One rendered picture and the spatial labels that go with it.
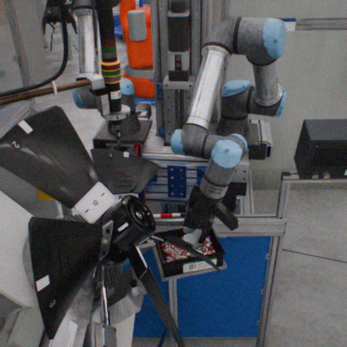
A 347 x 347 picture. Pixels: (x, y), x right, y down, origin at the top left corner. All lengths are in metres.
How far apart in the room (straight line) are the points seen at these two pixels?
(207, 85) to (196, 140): 0.18
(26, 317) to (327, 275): 2.07
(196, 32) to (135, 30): 3.01
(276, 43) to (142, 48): 3.68
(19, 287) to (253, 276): 1.07
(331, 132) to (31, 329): 1.06
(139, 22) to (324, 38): 2.45
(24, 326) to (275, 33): 1.03
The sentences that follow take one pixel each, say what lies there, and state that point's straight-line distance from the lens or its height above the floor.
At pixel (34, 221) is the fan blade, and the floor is 1.40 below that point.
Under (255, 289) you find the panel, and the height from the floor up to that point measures 0.46.
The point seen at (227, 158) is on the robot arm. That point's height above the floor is 1.31.
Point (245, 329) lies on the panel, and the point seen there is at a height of 0.19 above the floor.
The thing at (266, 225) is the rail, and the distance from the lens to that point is 1.61.
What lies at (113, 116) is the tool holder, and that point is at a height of 1.46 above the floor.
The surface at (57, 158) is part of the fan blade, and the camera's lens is 1.00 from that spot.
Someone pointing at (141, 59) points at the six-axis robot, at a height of 0.49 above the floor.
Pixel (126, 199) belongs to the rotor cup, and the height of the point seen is 1.26.
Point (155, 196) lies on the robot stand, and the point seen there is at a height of 0.72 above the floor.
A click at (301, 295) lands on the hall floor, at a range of 2.53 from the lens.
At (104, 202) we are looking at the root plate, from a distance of 1.01.
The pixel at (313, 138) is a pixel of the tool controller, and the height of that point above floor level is 1.23.
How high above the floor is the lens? 1.83
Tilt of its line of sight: 32 degrees down
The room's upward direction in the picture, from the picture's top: 2 degrees counter-clockwise
